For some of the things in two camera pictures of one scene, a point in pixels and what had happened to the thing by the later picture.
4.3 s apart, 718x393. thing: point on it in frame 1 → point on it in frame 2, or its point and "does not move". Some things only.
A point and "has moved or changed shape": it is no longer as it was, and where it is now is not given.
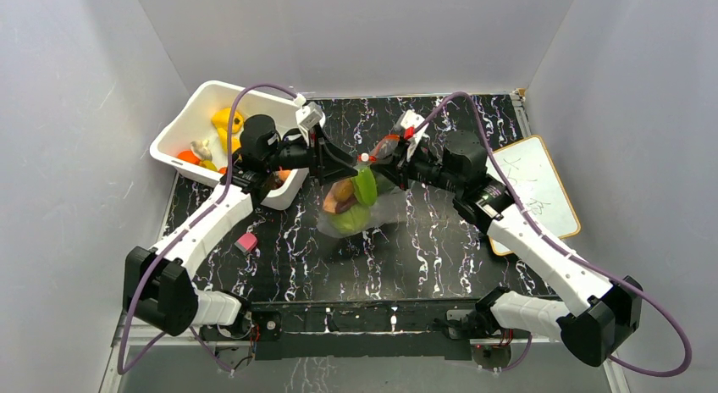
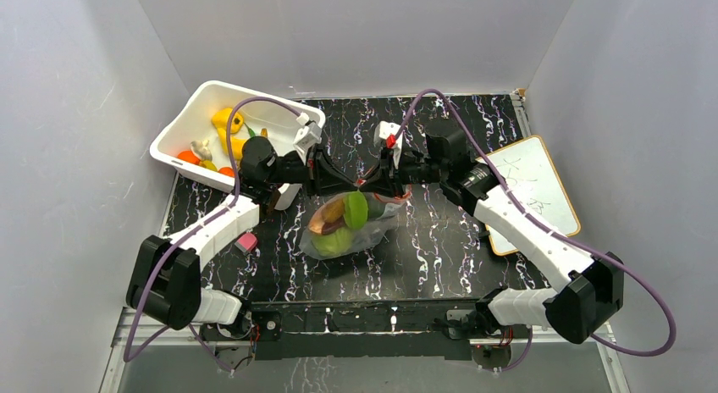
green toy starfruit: x=365 y=186 has moved or changed shape
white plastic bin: x=195 y=123 does not move
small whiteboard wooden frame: x=531 y=174 does not move
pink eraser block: x=246 y=241 does not move
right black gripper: x=402 y=165 does not move
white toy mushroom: x=201 y=148 does not move
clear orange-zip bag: x=359 y=204 has moved or changed shape
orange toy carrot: x=189 y=156 does not move
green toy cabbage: x=350 y=221 → x=333 y=245
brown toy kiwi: x=343 y=189 has moved or changed shape
